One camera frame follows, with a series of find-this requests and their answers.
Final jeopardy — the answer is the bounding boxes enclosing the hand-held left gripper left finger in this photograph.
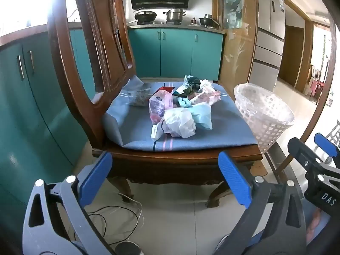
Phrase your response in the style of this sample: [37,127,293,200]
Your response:
[23,151,113,255]

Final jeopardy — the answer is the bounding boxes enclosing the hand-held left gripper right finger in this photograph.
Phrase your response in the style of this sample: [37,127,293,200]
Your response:
[214,151,307,255]

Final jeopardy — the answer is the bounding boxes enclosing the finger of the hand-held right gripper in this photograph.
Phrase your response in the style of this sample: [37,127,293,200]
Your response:
[288,137,328,172]
[314,133,339,165]

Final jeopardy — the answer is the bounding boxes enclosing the white lattice plastic basket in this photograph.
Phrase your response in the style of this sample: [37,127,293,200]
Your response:
[234,83,295,154]

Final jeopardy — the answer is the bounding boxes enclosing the dark teal plastic bag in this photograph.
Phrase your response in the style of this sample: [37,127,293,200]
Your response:
[183,75,202,89]

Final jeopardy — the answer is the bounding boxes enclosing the blue striped seat cushion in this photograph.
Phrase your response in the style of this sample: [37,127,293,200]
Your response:
[102,81,259,152]

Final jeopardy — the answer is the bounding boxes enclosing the wooden framed glass door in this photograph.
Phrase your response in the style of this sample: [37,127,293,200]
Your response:
[212,0,259,91]
[300,0,340,149]

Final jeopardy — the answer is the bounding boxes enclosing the pink plastic chair stack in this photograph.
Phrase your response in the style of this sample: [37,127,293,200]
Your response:
[308,66,326,104]

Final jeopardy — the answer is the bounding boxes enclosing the light blue plastic bag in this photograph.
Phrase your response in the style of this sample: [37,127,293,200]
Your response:
[190,103,213,130]

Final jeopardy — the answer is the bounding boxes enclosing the white plastic bag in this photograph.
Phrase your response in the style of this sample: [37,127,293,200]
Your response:
[151,108,197,140]

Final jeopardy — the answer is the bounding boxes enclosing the pink snack wrapper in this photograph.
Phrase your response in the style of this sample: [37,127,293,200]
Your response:
[191,90,221,106]

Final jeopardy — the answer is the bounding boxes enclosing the clear bag with dark contents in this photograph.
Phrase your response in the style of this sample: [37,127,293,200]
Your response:
[127,86,151,107]

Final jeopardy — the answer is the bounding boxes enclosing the pink printed plastic bag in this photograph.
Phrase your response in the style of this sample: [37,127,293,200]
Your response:
[148,90,174,125]

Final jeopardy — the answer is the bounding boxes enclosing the dark green wrapper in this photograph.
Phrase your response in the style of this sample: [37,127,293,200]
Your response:
[173,87,197,99]

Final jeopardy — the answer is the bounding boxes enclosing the teal kitchen cabinet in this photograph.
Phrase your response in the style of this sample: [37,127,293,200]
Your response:
[0,29,96,218]
[127,28,225,81]

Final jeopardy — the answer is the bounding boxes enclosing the silver refrigerator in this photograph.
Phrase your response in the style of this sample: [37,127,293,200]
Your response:
[248,0,286,92]

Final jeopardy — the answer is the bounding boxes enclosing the carved wooden chair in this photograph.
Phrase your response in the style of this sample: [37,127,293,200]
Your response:
[47,0,269,208]

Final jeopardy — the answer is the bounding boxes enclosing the black cooking pot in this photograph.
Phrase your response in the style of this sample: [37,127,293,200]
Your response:
[199,14,220,28]

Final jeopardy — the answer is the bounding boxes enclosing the black wok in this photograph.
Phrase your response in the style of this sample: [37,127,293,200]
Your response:
[134,11,158,23]

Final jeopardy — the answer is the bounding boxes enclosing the stainless steel pot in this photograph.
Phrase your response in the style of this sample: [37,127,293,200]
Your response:
[163,8,186,23]

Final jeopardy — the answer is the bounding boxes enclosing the black cable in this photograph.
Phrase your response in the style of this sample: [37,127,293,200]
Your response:
[86,209,141,245]

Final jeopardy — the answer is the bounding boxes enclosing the white cable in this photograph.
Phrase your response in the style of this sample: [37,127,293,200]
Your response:
[117,191,145,245]

